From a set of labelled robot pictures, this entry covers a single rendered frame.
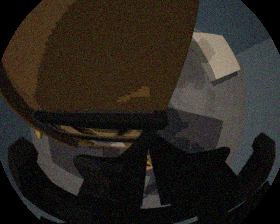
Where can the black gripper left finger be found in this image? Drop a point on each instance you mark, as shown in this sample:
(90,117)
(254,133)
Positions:
(129,168)

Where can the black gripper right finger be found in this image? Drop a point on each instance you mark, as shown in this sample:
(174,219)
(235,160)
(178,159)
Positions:
(171,165)

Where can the yellow round flat disc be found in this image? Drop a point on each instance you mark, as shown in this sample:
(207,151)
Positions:
(38,134)

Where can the beige flat rectangular block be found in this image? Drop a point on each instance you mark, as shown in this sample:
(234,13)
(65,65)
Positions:
(215,55)

